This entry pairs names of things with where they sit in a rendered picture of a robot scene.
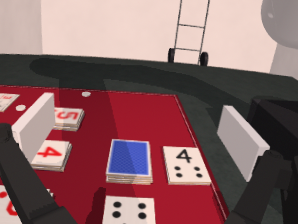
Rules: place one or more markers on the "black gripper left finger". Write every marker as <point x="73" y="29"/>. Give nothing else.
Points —
<point x="19" y="145"/>

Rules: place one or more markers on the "red card cloth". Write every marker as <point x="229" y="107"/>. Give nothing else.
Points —
<point x="216" y="191"/>
<point x="82" y="187"/>

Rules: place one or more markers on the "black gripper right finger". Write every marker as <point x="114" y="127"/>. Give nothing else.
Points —
<point x="252" y="156"/>

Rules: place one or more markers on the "blue playing card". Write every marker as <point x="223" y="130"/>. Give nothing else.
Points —
<point x="128" y="158"/>

